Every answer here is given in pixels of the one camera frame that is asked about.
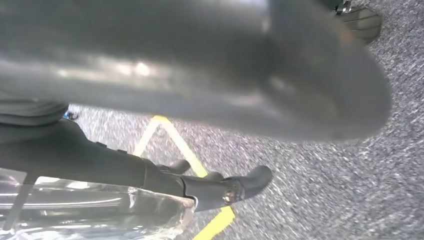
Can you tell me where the yellow floor tape rectangle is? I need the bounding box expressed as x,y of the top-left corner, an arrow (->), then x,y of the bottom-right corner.
132,115 -> 237,240

